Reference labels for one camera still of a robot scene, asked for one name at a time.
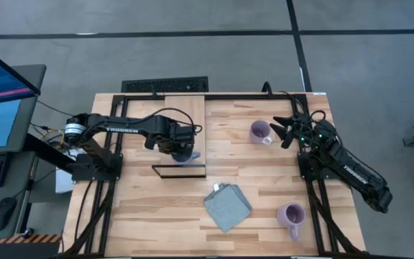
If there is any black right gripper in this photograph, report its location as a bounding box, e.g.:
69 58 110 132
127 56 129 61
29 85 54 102
269 114 323 149

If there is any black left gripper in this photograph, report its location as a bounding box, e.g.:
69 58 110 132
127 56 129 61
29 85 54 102
144 120 196 156

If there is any pink striped mug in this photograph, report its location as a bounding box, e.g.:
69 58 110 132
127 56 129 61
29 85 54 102
249 119 275 146

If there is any blue-grey faceted cup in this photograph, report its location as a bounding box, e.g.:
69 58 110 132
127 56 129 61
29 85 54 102
172 150 202 164

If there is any pink ribbed mug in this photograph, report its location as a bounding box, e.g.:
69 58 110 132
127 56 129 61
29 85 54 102
276 201 307 242

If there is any black floor mat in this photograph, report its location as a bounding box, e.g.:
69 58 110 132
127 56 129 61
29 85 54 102
121 76 209 94

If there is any grey waffle cloth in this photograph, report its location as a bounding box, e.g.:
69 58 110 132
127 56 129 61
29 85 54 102
203 183 254 234

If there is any grey computer desk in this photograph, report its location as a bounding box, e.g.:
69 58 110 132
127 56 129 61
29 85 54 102
0 150 40 240

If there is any yellow black hazard strip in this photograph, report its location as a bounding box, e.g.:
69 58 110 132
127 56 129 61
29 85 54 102
0 233 63 246

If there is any black computer mouse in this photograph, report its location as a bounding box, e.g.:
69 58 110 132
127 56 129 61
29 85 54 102
0 196 19 232

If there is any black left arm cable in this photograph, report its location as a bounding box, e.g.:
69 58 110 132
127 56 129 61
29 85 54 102
134 106 204 135

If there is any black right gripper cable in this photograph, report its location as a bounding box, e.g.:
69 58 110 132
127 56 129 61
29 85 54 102
292 109 327 145

